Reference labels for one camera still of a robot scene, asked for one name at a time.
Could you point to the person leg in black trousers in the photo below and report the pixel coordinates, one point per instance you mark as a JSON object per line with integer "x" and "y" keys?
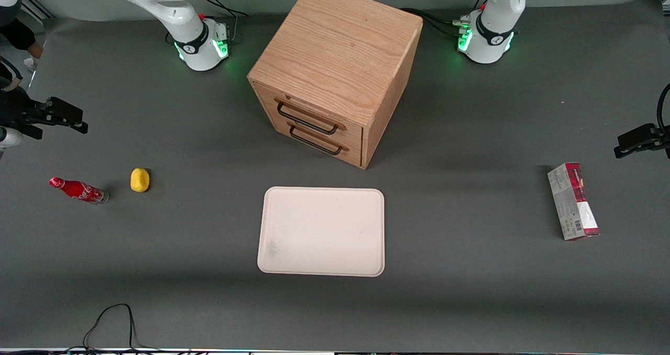
{"x": 15, "y": 33}

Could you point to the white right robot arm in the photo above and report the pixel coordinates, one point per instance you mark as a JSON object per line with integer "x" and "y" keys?
{"x": 193, "y": 35}

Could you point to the wooden drawer front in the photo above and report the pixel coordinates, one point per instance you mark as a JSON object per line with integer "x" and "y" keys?
{"x": 314, "y": 111}
{"x": 319, "y": 153}

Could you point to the beige plastic tray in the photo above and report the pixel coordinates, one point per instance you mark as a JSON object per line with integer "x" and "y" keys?
{"x": 322, "y": 232}

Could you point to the wooden drawer cabinet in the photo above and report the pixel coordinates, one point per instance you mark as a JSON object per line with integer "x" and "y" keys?
{"x": 340, "y": 46}

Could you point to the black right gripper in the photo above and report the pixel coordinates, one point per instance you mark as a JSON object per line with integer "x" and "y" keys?
{"x": 15, "y": 110}

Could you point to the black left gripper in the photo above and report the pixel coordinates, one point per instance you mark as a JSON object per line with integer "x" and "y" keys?
{"x": 660, "y": 137}

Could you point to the yellow lemon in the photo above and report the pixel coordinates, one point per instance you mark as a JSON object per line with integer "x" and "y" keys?
{"x": 140, "y": 180}

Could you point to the white shoe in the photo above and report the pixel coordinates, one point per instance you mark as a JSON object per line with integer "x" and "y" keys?
{"x": 31, "y": 63}

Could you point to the red coke bottle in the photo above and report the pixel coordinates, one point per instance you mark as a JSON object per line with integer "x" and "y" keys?
{"x": 78, "y": 190}

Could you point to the red and grey carton box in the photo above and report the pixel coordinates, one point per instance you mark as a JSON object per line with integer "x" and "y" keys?
{"x": 573, "y": 203}

